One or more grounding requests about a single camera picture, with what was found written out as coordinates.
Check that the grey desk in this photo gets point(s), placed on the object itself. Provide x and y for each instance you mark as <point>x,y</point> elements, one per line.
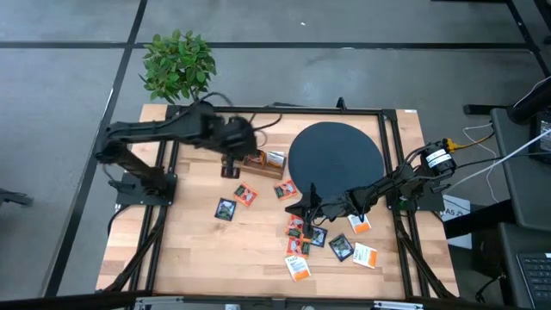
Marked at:
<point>525,194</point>

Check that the orange peach tea bag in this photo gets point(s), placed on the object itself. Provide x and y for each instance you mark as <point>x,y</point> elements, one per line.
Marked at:
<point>245,194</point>
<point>298,247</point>
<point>285,189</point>
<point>295,226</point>
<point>258,159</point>

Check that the black chair base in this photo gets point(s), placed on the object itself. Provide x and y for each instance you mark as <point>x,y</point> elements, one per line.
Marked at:
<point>15,198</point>

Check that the silver bracket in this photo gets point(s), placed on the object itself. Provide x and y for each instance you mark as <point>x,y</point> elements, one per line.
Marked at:
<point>398,305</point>
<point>157,301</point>

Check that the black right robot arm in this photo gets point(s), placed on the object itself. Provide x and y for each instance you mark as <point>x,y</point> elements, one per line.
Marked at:
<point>400,185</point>

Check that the wooden three-compartment tea box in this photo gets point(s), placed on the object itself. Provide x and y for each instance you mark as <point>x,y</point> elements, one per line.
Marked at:
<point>264,172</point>

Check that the dark round mat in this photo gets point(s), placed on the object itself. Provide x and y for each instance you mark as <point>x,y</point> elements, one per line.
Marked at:
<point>340,150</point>

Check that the black crossbeam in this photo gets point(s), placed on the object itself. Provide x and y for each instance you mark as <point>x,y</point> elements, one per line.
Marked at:
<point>64,300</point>

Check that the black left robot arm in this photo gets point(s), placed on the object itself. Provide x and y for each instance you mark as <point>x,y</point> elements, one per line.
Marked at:
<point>150,129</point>

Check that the dark blue blackcurrant tea bag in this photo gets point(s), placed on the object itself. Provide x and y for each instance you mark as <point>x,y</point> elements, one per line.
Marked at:
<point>320,237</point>
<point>225,209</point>
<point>341,247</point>

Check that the white orange Tazo tea bag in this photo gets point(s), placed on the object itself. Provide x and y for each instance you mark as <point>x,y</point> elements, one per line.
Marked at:
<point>298,268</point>
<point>365,256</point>
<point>359,225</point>
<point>275,159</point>

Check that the white paper label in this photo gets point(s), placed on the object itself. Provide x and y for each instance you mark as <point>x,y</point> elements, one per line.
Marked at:
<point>456,208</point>

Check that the yellow plug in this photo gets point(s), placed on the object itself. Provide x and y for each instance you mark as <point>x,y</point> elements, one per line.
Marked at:
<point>452,144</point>

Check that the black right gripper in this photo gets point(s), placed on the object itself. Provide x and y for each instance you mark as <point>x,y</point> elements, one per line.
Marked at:
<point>336,206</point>

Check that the black laptop keyboard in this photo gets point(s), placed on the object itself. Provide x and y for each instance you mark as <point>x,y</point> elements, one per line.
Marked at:
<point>536,277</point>

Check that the green plant in black pot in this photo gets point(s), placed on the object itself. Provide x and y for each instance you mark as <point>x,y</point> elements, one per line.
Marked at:
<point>178,64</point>

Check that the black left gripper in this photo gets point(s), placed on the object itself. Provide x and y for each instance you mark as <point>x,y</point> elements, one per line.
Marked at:
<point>232,135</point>

